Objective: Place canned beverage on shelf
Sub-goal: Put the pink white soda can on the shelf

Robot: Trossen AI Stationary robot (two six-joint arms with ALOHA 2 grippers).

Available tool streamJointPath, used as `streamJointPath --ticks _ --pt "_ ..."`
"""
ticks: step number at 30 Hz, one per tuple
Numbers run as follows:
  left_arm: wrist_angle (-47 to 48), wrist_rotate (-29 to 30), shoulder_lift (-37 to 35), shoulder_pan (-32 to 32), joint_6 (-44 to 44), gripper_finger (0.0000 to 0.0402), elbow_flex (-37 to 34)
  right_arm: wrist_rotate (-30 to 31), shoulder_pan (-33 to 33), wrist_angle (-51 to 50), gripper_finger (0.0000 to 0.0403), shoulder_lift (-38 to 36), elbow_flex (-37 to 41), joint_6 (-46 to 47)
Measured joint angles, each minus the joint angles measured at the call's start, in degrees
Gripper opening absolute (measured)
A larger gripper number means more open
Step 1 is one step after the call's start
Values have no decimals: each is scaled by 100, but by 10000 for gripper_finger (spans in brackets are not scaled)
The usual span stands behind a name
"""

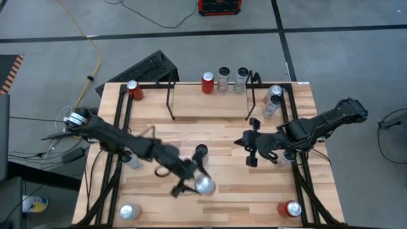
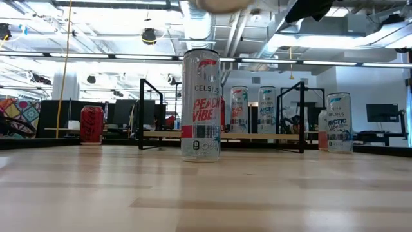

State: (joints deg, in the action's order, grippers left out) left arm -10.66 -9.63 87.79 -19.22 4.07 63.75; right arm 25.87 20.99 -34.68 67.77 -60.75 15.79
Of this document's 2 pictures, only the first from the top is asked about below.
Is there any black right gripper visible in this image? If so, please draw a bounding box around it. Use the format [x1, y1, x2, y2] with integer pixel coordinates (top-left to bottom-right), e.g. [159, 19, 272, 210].
[234, 117, 274, 169]

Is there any black looped floor cable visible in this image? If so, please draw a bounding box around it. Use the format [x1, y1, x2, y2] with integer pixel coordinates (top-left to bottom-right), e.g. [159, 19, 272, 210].
[377, 108, 407, 165]

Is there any wooden shelf with black frame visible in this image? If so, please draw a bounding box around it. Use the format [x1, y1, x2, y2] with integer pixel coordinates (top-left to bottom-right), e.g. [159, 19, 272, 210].
[165, 70, 263, 121]

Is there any white yellow canister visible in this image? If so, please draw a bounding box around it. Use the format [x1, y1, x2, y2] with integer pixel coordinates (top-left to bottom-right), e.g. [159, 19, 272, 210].
[22, 195, 49, 213]

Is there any Celsius Peach Vibe can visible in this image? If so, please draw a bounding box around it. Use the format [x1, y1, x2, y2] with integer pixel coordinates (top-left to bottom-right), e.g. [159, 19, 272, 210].
[217, 66, 231, 94]
[195, 143, 210, 165]

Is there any grey metal cabinet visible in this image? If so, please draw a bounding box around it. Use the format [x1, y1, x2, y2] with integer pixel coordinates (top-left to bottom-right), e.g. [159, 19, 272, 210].
[0, 94, 26, 229]

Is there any black mat orange striped edge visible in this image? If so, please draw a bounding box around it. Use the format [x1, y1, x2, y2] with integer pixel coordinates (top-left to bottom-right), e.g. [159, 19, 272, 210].
[0, 53, 25, 95]

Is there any yellow cable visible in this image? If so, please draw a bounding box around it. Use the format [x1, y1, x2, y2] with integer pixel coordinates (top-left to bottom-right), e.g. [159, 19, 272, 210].
[57, 0, 102, 111]

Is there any pink silver Spindrift can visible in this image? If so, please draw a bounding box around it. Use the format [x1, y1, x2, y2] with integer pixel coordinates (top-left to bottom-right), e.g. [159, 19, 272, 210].
[118, 203, 143, 221]
[193, 174, 217, 197]

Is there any black power adapter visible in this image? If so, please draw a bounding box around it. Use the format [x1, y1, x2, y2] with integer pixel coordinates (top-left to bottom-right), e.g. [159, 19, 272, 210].
[62, 146, 86, 165]

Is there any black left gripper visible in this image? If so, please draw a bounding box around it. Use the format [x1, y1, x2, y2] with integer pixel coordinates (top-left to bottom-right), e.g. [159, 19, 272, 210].
[154, 145, 211, 198]

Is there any black aluminium table frame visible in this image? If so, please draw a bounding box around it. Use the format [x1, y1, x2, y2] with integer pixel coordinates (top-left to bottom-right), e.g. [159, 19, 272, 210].
[76, 83, 344, 228]

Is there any red Coca-Cola can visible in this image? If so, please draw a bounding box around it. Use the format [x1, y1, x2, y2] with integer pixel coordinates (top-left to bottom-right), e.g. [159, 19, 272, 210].
[201, 71, 216, 95]
[276, 200, 303, 219]
[126, 80, 144, 101]

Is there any red black equipment case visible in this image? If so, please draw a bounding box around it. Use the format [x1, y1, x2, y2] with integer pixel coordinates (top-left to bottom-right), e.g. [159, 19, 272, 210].
[198, 0, 243, 17]

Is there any grey stand foot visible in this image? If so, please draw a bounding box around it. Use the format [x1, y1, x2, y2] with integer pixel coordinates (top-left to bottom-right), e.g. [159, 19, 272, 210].
[378, 113, 407, 130]

